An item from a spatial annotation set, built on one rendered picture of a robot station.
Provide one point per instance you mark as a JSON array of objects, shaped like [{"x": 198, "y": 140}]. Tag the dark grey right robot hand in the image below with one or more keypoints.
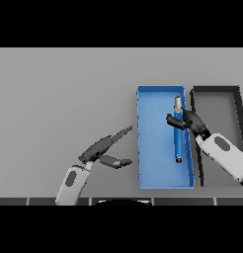
[{"x": 192, "y": 121}]

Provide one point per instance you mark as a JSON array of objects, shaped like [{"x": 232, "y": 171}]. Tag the blue pipe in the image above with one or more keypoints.
[{"x": 178, "y": 136}]

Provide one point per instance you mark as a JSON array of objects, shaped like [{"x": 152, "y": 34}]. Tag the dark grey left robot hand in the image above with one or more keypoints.
[{"x": 99, "y": 149}]

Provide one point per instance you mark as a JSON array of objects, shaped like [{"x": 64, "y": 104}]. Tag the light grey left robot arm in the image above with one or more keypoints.
[{"x": 73, "y": 182}]

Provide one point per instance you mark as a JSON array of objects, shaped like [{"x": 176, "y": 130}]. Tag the dark grey bin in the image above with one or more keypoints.
[{"x": 219, "y": 131}]

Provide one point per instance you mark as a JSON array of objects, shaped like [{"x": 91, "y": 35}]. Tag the blue bin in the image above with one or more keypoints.
[{"x": 159, "y": 145}]

